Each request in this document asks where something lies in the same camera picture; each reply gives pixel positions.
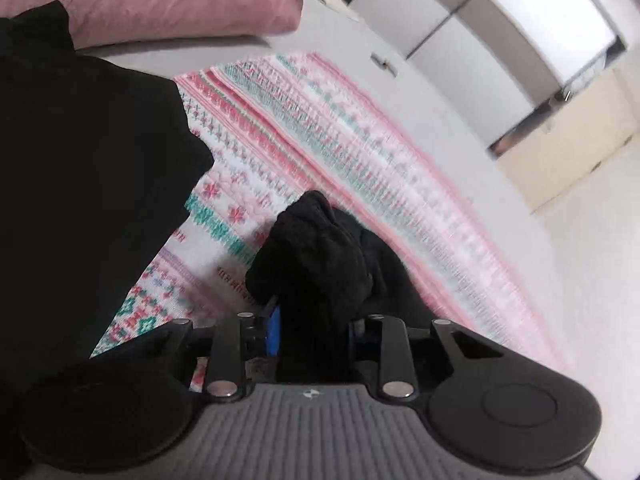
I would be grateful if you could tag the black pants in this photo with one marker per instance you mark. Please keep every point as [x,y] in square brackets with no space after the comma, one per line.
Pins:
[96,165]

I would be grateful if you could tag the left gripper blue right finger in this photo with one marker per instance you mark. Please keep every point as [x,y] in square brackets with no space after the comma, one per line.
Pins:
[366,338]

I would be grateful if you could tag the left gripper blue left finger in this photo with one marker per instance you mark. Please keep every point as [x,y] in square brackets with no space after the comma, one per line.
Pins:
[261,332]

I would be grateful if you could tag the white grey wardrobe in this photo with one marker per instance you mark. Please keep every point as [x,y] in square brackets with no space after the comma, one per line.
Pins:
[503,64]

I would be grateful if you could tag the small black object on bed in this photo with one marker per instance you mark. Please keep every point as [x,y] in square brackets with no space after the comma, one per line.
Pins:
[384,64]

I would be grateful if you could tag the cream bedroom door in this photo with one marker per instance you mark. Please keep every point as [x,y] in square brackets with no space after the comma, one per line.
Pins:
[578,138]

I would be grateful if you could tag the red green patterned blanket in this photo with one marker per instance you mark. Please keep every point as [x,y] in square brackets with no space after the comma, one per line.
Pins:
[320,159]

